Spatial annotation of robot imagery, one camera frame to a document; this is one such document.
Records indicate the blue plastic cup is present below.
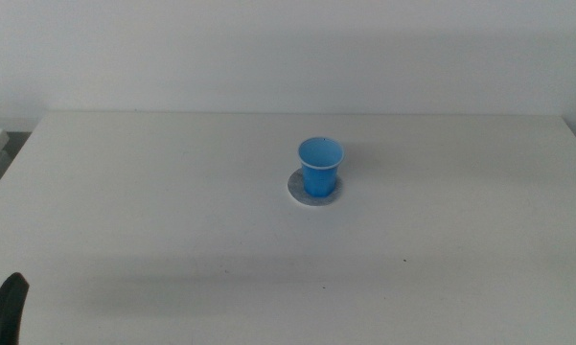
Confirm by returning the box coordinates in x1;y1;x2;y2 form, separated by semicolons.
297;136;346;198

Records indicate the round grey cup mat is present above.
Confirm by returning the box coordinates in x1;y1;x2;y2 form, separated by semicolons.
287;167;344;208

